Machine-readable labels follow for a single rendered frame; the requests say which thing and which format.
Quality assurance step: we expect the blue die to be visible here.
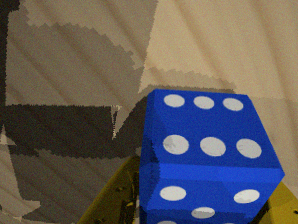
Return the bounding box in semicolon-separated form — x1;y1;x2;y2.
139;89;285;224

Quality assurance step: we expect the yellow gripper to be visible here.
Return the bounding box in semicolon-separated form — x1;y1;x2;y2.
77;156;298;224

